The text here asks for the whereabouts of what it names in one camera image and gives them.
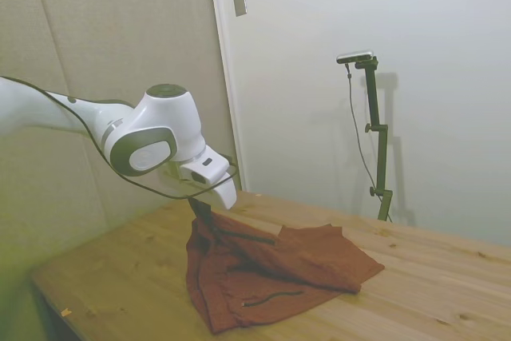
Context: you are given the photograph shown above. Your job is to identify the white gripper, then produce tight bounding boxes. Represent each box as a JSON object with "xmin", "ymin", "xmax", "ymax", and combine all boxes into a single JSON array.
[{"xmin": 192, "ymin": 175, "xmax": 239, "ymax": 218}]

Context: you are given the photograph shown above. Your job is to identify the rust red shorts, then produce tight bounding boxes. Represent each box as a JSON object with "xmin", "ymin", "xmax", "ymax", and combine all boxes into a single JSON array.
[{"xmin": 185, "ymin": 196, "xmax": 386, "ymax": 336}]

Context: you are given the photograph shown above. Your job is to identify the white door trim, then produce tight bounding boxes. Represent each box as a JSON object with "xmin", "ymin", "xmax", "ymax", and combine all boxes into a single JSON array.
[{"xmin": 205, "ymin": 0, "xmax": 251, "ymax": 194}]

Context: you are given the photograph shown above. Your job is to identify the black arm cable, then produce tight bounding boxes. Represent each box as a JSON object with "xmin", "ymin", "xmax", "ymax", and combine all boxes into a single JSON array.
[{"xmin": 0, "ymin": 75, "xmax": 240, "ymax": 200}]

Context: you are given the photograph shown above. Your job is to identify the black jointed camera stand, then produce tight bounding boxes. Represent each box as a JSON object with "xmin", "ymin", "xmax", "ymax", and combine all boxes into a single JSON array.
[{"xmin": 356, "ymin": 56, "xmax": 394, "ymax": 222}]

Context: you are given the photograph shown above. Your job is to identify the grey exterior camera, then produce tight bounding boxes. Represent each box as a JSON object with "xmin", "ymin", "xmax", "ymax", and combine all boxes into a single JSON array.
[{"xmin": 336, "ymin": 50, "xmax": 375, "ymax": 65}]

